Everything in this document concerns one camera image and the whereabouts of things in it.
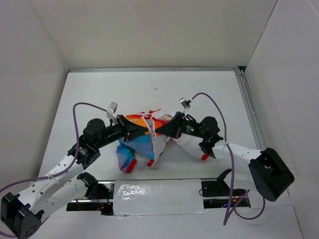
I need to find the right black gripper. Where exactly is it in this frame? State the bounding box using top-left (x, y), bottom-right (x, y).
top-left (155, 111), bottom-right (207, 139)

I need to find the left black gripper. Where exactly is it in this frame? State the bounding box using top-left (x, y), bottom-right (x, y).
top-left (95, 114), bottom-right (149, 149)

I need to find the colourful rainbow kids jacket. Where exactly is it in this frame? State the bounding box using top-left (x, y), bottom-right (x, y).
top-left (116, 107), bottom-right (210, 173)

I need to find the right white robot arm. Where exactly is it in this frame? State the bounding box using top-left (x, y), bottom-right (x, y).
top-left (156, 112), bottom-right (295, 202)

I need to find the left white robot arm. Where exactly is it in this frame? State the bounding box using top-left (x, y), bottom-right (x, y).
top-left (0, 115), bottom-right (148, 239)

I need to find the white taped front panel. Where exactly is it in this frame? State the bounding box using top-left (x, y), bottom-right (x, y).
top-left (113, 179), bottom-right (205, 216)

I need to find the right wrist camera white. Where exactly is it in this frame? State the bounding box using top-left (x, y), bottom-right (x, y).
top-left (179, 98), bottom-right (192, 115)

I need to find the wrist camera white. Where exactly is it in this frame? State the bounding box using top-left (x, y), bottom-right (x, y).
top-left (179, 98), bottom-right (192, 115)
top-left (106, 102), bottom-right (118, 120)

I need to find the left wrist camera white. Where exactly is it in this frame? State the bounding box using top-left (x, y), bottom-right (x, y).
top-left (106, 102), bottom-right (118, 120)

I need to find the aluminium frame rail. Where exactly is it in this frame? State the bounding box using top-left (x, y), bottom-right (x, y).
top-left (68, 66), bottom-right (277, 175)

